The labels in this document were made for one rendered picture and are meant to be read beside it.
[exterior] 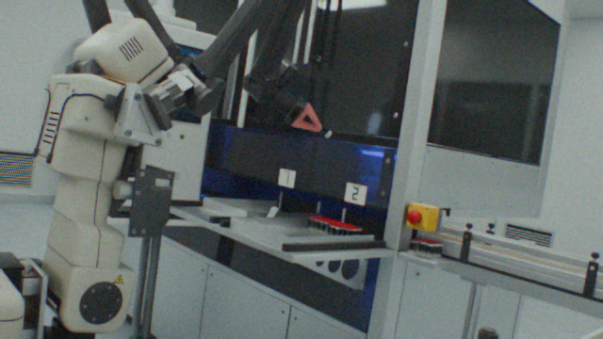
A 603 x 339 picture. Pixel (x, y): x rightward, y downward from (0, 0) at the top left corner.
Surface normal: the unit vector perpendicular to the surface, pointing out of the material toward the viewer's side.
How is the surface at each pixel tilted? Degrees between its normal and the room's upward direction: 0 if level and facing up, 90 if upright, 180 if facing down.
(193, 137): 90
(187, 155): 90
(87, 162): 90
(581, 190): 90
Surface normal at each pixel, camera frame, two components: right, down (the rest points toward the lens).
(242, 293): -0.74, -0.07
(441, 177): 0.66, 0.14
